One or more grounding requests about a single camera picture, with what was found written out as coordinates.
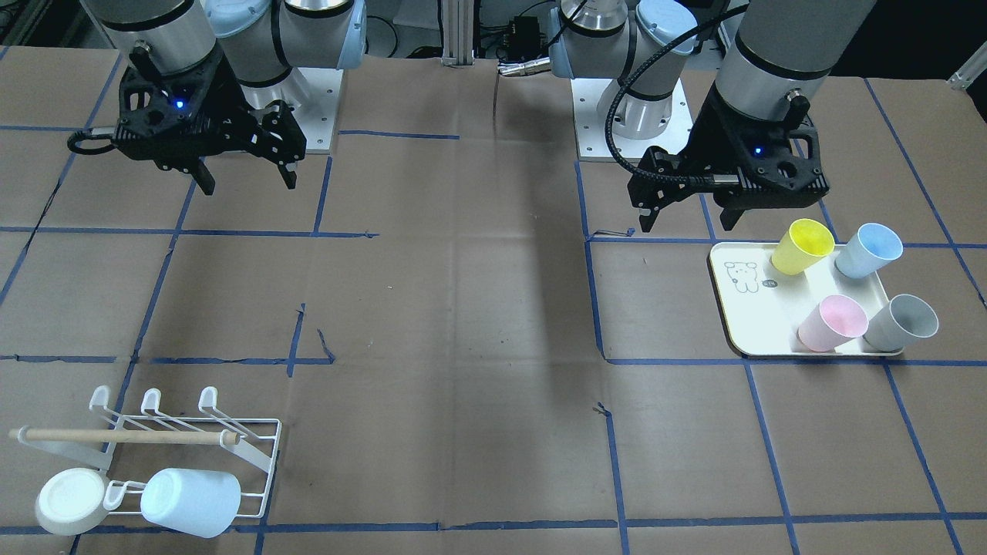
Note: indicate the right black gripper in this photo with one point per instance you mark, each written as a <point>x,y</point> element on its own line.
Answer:
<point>229,99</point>

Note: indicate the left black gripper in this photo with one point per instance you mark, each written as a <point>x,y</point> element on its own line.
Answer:
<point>709,132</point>

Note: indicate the light blue plastic cup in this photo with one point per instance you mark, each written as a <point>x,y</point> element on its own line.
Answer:
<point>194,501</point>

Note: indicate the pale green plastic cup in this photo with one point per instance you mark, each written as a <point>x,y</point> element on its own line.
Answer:
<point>71,502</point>

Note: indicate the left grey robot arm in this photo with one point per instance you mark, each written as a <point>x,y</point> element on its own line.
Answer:
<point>781,48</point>

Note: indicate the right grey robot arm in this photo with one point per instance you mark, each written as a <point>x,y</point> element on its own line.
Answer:
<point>261,40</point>

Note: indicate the yellow plastic cup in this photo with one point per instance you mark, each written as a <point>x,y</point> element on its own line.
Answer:
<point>805,243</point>

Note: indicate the pink plastic cup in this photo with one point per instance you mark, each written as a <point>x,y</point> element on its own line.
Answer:
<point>835,321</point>

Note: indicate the grey plastic cup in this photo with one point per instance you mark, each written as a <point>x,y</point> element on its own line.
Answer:
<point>904,321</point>

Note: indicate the cream plastic tray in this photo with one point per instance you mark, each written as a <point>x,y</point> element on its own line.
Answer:
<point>762,308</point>

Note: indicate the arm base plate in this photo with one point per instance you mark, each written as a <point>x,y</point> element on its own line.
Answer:
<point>637,124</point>
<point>314,95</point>

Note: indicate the aluminium frame post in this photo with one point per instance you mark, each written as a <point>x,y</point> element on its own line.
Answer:
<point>457,31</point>

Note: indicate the white wire cup rack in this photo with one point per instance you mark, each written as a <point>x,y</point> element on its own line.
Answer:
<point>130,447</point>

